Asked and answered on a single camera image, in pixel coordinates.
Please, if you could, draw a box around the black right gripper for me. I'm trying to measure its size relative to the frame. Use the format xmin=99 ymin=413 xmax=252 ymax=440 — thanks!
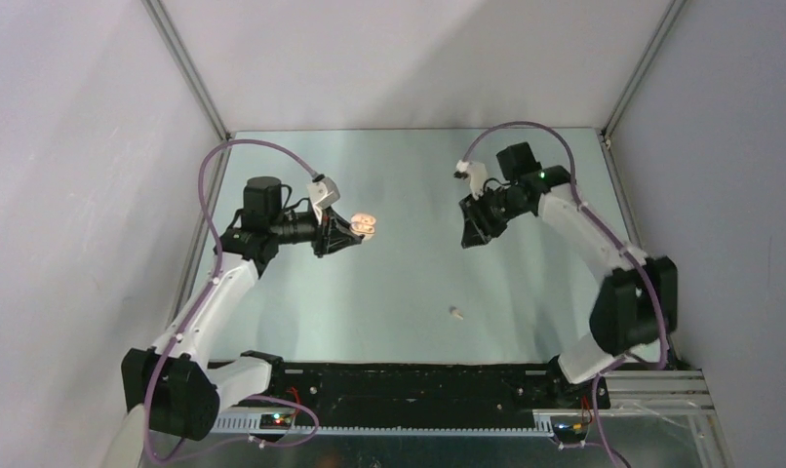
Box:
xmin=458 ymin=187 xmax=528 ymax=250

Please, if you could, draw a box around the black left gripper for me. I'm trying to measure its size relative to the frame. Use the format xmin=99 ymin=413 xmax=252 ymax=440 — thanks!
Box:
xmin=269 ymin=204 xmax=361 ymax=258

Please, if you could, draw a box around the beige square earbud case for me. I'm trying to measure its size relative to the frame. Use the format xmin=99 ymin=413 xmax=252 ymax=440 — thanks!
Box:
xmin=350 ymin=213 xmax=377 ymax=241

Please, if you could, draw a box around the beige earbud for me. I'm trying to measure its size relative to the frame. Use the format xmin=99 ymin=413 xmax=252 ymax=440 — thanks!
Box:
xmin=449 ymin=306 xmax=464 ymax=320

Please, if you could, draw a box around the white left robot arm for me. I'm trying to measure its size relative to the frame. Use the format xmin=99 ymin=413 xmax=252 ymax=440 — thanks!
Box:
xmin=121 ymin=175 xmax=376 ymax=441

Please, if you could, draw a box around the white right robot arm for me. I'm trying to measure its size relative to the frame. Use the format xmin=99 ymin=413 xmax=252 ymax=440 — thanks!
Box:
xmin=454 ymin=142 xmax=678 ymax=408

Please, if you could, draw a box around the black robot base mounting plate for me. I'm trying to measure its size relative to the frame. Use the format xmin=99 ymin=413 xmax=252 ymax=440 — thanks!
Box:
xmin=264 ymin=362 xmax=610 ymax=431

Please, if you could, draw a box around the left green circuit board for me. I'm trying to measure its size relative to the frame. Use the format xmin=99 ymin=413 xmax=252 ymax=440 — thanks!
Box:
xmin=258 ymin=413 xmax=295 ymax=431

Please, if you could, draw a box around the green circuit board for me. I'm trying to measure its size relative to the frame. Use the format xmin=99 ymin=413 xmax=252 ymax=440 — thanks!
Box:
xmin=553 ymin=423 xmax=591 ymax=437
xmin=258 ymin=413 xmax=295 ymax=431

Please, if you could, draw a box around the right green circuit board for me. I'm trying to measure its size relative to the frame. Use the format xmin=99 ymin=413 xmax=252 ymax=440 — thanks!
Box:
xmin=553 ymin=423 xmax=591 ymax=437

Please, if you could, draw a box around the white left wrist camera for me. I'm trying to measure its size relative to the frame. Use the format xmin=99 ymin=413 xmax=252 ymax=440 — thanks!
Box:
xmin=307 ymin=174 xmax=340 ymax=225

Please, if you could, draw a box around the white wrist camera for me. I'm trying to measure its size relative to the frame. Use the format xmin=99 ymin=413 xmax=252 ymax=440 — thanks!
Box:
xmin=307 ymin=174 xmax=340 ymax=225
xmin=453 ymin=161 xmax=489 ymax=200

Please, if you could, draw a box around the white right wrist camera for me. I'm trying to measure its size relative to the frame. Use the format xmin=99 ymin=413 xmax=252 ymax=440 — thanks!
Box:
xmin=453 ymin=161 xmax=489 ymax=200

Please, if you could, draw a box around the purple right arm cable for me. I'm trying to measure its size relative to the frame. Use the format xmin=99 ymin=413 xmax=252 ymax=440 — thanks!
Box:
xmin=458 ymin=121 xmax=671 ymax=468

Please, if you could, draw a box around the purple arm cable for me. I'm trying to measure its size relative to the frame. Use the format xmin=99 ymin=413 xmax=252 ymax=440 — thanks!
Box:
xmin=140 ymin=138 xmax=323 ymax=466
xmin=458 ymin=121 xmax=671 ymax=468

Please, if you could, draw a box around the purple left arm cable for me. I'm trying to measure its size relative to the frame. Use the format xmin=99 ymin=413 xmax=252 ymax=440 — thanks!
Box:
xmin=140 ymin=138 xmax=323 ymax=466

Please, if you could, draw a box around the white slotted cable duct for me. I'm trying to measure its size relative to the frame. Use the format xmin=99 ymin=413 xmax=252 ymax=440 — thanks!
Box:
xmin=209 ymin=411 xmax=555 ymax=439

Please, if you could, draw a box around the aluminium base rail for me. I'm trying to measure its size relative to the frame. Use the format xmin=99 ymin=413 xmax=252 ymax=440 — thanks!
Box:
xmin=605 ymin=370 xmax=715 ymax=417

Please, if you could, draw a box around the left aluminium frame post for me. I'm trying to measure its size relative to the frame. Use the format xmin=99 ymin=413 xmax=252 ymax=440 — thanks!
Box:
xmin=141 ymin=0 xmax=230 ymax=141

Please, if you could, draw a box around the aluminium frame post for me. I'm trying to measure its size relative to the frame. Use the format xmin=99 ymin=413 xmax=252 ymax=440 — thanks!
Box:
xmin=141 ymin=0 xmax=230 ymax=141
xmin=601 ymin=0 xmax=688 ymax=149

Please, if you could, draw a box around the right aluminium frame post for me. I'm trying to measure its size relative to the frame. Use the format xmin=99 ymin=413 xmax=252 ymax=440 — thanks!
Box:
xmin=601 ymin=0 xmax=688 ymax=149

